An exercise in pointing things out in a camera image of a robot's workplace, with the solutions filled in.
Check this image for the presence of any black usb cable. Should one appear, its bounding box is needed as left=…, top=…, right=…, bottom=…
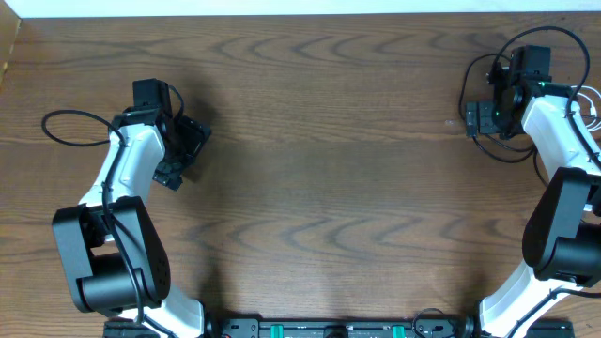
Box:
left=457, top=52, right=550, bottom=187

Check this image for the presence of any white usb cable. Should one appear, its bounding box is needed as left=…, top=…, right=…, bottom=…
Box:
left=570, top=84, right=601, bottom=132

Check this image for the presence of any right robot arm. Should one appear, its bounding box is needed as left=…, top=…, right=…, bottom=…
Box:
left=463, top=45, right=600, bottom=337

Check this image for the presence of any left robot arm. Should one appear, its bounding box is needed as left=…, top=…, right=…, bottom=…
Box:
left=52, top=78, right=222, bottom=337

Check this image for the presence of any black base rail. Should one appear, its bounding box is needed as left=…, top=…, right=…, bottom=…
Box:
left=101, top=317, right=576, bottom=338

